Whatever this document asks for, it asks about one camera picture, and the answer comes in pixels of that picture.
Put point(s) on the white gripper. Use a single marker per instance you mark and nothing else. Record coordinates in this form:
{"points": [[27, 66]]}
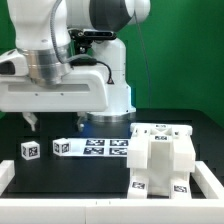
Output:
{"points": [[82, 90]]}

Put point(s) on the small white tagged cube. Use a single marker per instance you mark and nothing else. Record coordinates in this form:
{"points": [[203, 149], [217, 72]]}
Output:
{"points": [[30, 150]]}

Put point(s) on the white X-frame chair legs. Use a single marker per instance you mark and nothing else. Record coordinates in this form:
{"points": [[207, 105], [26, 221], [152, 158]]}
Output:
{"points": [[182, 150]]}

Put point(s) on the white chair seat block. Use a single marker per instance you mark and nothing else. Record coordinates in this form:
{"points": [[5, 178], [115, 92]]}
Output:
{"points": [[160, 170]]}

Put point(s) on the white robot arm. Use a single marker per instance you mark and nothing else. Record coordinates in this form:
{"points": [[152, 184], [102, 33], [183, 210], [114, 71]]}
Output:
{"points": [[67, 58]]}

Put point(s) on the white left fence bar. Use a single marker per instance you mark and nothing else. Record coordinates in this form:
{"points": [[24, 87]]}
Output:
{"points": [[7, 173]]}

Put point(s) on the white front fence bar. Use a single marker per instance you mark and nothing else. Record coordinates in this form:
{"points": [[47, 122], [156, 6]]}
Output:
{"points": [[111, 211]]}

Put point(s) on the white flat tagged base plate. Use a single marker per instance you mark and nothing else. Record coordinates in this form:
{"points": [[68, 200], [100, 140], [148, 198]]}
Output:
{"points": [[98, 147]]}

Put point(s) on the black camera on stand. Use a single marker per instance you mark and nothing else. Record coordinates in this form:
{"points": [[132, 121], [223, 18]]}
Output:
{"points": [[83, 38]]}

